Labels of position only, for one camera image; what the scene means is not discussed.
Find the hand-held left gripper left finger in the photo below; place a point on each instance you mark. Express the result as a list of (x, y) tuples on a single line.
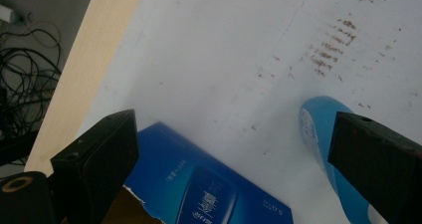
[(99, 157)]

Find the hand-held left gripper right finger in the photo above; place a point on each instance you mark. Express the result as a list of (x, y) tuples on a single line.
[(375, 164)]

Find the blue cardboard box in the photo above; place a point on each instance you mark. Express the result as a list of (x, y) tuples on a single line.
[(166, 164)]

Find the blue plastic bottle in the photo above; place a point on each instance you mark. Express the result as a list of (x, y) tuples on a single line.
[(320, 124)]

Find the white table mat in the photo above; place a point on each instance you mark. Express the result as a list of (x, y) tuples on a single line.
[(232, 51)]

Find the white power adapter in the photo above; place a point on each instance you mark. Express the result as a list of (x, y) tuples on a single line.
[(6, 14)]

